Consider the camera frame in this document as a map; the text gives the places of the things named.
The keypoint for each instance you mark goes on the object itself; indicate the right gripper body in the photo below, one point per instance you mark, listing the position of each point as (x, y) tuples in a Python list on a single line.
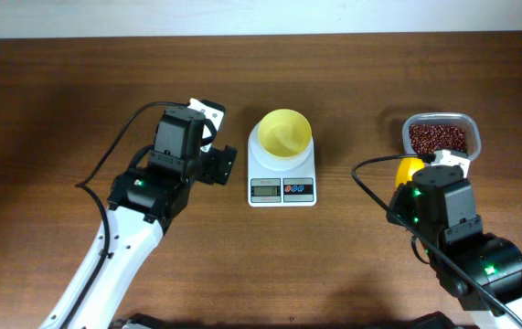
[(403, 203)]

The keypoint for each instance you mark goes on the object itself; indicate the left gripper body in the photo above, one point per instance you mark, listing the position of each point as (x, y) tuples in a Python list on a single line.
[(203, 167)]

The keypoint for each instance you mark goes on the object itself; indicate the yellow measuring scoop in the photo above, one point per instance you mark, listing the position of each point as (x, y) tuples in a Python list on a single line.
[(407, 168)]

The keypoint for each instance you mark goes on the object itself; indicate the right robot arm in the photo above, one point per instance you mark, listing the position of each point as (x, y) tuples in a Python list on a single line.
[(481, 270)]

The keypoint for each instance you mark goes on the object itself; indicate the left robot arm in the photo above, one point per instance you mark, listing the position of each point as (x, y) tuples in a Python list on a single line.
[(144, 200)]

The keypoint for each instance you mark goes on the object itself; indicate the white digital kitchen scale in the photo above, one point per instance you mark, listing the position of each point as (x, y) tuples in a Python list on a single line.
[(280, 182)]

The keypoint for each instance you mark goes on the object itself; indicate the pale yellow plastic bowl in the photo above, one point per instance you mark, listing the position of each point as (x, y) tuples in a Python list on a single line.
[(284, 133)]

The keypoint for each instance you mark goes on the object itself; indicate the red beans in container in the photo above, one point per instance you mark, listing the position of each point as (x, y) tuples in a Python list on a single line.
[(426, 138)]

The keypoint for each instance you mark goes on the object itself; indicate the clear plastic food container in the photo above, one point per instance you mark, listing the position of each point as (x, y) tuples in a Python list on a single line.
[(463, 121)]

